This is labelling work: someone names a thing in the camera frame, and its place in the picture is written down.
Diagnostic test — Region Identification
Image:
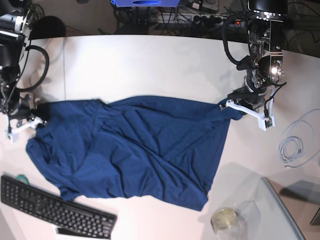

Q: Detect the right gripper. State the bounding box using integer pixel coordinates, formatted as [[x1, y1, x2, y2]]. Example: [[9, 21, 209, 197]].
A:
[[9, 99, 48, 125]]

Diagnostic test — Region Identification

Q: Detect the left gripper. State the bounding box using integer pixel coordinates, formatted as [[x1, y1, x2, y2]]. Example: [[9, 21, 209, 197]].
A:
[[227, 87, 268, 111]]

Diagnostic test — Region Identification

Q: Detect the dark blue t-shirt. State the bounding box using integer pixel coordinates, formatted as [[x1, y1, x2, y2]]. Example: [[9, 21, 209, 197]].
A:
[[25, 95, 242, 211]]

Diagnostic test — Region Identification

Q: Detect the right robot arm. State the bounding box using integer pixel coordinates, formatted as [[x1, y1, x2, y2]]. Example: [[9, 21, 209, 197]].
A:
[[0, 0, 50, 125]]

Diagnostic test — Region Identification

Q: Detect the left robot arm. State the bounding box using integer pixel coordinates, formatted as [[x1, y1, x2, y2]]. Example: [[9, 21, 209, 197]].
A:
[[221, 0, 288, 111]]

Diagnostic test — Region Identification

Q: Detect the green tape roll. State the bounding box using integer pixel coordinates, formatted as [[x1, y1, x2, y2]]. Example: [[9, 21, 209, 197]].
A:
[[15, 174, 30, 185]]

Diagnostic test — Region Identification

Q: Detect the black computer keyboard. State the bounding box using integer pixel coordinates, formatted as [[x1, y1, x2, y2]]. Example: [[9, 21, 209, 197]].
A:
[[0, 175, 117, 240]]

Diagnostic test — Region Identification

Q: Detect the clear glass jar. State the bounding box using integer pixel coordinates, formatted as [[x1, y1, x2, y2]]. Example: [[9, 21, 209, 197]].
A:
[[210, 207, 242, 240]]

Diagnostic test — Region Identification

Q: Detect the blue box with hole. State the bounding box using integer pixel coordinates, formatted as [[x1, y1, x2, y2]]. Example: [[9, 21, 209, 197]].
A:
[[110, 0, 180, 8]]

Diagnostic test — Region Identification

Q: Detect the coiled white cable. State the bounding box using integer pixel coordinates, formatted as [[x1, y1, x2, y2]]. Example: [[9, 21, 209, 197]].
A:
[[278, 108, 320, 169]]

